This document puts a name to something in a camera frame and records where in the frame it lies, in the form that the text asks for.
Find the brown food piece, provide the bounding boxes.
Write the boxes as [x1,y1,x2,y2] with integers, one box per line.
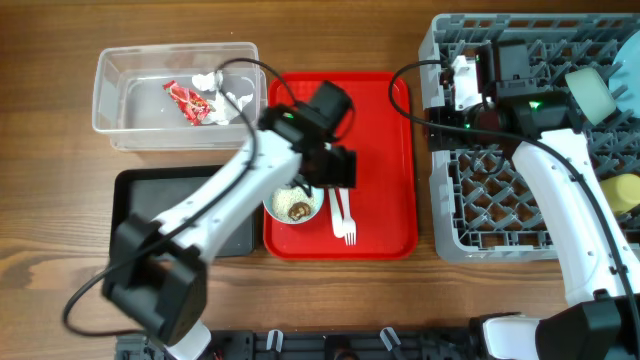
[287,202,312,221]

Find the white rice leftovers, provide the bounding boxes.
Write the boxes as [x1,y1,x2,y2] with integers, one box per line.
[271,188,317,223]

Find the light blue rice bowl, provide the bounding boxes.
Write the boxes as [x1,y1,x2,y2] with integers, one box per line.
[263,187,324,225]

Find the mint green bowl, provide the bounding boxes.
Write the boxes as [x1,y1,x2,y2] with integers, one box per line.
[565,68,616,125]

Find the white napkin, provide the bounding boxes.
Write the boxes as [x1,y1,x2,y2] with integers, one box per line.
[192,71,254,126]

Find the red snack wrapper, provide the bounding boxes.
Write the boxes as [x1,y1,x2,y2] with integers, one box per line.
[163,80,211,126]

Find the yellow plastic cup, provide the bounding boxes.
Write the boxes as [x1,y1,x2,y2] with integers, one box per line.
[599,174,640,215]

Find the light blue plate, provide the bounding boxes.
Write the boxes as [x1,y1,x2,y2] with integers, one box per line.
[608,32,640,118]

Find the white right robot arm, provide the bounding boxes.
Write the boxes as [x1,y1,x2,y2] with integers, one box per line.
[419,39,639,359]

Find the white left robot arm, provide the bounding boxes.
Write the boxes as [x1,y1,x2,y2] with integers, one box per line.
[102,81,356,359]

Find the grey dishwasher rack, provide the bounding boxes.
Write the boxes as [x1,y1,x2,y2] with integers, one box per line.
[418,13,639,263]

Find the black food waste tray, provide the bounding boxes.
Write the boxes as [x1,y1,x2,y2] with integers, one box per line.
[109,165,256,259]

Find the clear plastic waste bin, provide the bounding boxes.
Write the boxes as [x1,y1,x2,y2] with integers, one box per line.
[92,42,267,151]

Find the white plastic fork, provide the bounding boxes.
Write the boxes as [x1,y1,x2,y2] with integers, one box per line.
[339,188,357,246]

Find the white plastic spoon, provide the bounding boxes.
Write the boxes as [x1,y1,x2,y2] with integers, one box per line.
[327,188,345,238]

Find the red serving tray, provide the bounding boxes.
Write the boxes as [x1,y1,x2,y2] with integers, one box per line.
[263,72,418,261]

